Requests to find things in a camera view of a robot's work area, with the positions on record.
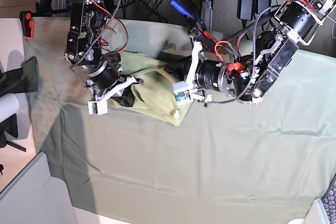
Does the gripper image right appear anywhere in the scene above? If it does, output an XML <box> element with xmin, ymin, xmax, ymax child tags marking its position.
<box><xmin>164</xmin><ymin>57</ymin><xmax>207</xmax><ymax>101</ymax></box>

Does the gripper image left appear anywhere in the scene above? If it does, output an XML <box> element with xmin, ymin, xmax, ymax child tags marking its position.
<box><xmin>93</xmin><ymin>76</ymin><xmax>136</xmax><ymax>108</ymax></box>

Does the light yellow-green T-shirt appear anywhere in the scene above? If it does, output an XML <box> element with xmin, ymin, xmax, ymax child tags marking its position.
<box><xmin>108</xmin><ymin>51</ymin><xmax>191</xmax><ymax>126</ymax></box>

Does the robot arm image right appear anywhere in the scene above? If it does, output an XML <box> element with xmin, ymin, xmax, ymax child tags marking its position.
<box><xmin>165</xmin><ymin>0</ymin><xmax>335</xmax><ymax>105</ymax></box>

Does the blue orange clamp centre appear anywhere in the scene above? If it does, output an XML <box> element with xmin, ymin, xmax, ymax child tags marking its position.
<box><xmin>170</xmin><ymin>0</ymin><xmax>217</xmax><ymax>54</ymax></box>

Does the blue orange clamp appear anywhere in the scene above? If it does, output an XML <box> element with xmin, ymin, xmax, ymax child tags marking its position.
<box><xmin>170</xmin><ymin>0</ymin><xmax>217</xmax><ymax>54</ymax></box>
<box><xmin>19</xmin><ymin>0</ymin><xmax>70</xmax><ymax>39</ymax></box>

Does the black power adapter right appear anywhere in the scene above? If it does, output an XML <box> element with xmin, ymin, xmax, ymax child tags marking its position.
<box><xmin>237</xmin><ymin>0</ymin><xmax>254</xmax><ymax>20</ymax></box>

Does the dark green cloth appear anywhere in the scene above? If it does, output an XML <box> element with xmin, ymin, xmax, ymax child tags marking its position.
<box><xmin>1</xmin><ymin>56</ymin><xmax>39</xmax><ymax>96</ymax></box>

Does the grey-green table cloth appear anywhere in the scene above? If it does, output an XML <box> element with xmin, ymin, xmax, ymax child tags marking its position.
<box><xmin>24</xmin><ymin>17</ymin><xmax>335</xmax><ymax>223</ymax></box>

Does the black tripod leg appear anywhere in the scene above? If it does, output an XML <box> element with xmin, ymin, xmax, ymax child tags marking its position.
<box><xmin>0</xmin><ymin>115</ymin><xmax>27</xmax><ymax>153</ymax></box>

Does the blue orange clamp left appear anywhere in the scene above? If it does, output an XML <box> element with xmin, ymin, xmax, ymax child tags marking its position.
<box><xmin>19</xmin><ymin>0</ymin><xmax>70</xmax><ymax>39</ymax></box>

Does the white bin bottom left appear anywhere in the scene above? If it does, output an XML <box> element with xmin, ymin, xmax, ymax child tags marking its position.
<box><xmin>1</xmin><ymin>152</ymin><xmax>77</xmax><ymax>223</ymax></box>

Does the patterned mat corner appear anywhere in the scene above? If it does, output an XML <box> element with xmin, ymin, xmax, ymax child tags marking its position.
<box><xmin>321</xmin><ymin>176</ymin><xmax>336</xmax><ymax>224</ymax></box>

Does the aluminium frame post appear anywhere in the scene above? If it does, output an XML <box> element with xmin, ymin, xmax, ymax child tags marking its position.
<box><xmin>200</xmin><ymin>0</ymin><xmax>214</xmax><ymax>31</ymax></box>

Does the white cylinder post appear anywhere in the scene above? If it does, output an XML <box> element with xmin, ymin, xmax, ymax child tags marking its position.
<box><xmin>0</xmin><ymin>93</ymin><xmax>20</xmax><ymax>123</ymax></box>

